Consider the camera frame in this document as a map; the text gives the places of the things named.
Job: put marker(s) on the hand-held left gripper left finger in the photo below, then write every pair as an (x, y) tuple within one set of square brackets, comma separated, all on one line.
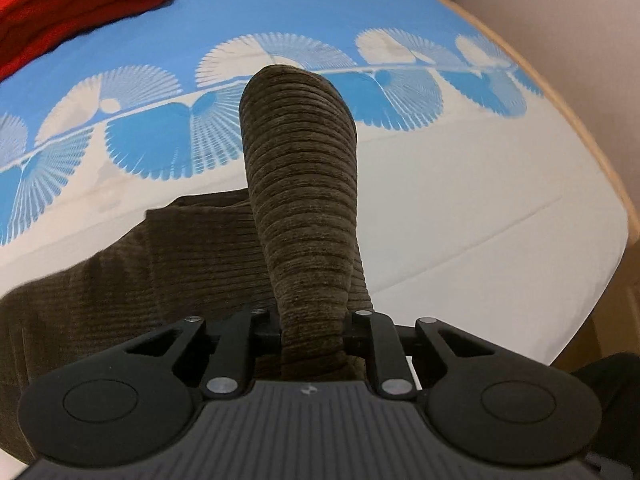
[(264, 332)]

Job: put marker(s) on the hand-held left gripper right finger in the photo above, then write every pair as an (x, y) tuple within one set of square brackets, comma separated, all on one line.
[(356, 334)]

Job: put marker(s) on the blue white printed bed sheet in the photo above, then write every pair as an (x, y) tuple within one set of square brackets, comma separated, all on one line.
[(450, 185)]

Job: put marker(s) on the red knitted blanket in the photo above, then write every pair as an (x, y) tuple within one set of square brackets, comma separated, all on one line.
[(65, 0)]

